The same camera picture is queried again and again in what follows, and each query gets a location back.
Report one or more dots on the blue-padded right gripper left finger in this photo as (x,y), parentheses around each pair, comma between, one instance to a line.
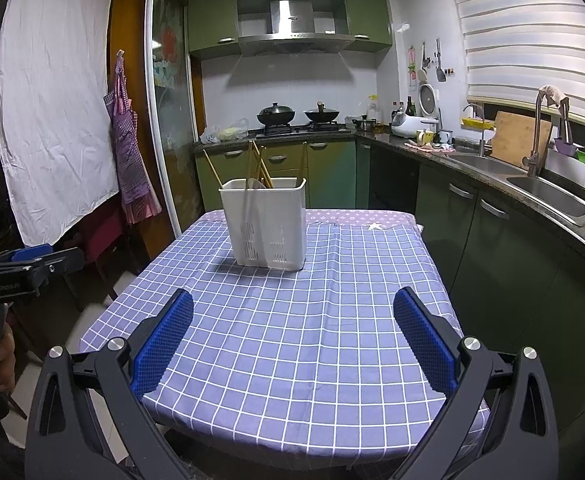
(64,438)

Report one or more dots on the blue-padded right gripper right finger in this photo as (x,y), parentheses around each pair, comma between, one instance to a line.
(497,421)

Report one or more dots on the chrome kitchen faucet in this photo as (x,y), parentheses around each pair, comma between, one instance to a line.
(555,97)

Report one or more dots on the person's left hand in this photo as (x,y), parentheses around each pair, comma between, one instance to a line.
(7,360)

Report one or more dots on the purple checkered apron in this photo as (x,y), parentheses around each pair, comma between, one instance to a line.
(139,199)

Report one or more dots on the white hanging cloth sheet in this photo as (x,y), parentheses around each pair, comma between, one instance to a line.
(55,146)

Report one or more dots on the purple grid tablecloth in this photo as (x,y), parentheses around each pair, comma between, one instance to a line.
(305,369)

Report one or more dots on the stainless double sink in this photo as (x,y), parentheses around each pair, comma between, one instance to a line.
(551,196)

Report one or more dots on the white plastic utensil holder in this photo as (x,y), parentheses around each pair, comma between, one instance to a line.
(267,226)

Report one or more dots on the plastic bag on counter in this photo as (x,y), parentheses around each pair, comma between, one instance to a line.
(216,134)

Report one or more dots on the wooden cutting board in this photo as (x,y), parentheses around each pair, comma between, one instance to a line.
(513,139)

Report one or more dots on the glass sliding door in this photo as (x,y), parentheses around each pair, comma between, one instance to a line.
(171,111)

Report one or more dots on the yellow sink caddy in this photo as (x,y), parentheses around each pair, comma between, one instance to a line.
(477,120)

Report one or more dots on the white rice cooker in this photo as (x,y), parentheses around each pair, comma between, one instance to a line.
(426,116)

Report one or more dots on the black wok with lid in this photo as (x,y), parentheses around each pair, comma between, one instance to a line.
(276,115)

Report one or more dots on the black pan right burner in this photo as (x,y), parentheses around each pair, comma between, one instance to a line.
(321,114)

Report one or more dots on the stainless range hood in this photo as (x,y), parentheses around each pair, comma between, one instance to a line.
(268,27)

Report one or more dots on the white window blind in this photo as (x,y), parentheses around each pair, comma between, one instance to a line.
(514,47)

